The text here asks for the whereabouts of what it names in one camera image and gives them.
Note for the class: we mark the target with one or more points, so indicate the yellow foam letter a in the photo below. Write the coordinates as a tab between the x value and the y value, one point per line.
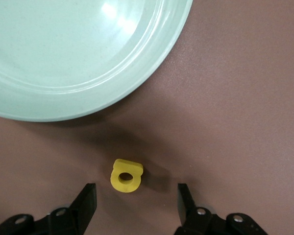
127	165

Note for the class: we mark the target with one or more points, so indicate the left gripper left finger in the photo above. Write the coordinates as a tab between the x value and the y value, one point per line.
87	203

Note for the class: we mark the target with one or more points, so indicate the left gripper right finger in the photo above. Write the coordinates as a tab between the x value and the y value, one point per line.
186	208

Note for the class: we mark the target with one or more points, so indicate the brown table cover sheet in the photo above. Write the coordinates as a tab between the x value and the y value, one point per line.
235	98

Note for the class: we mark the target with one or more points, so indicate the pale green plate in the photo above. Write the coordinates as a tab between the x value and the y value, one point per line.
63	49

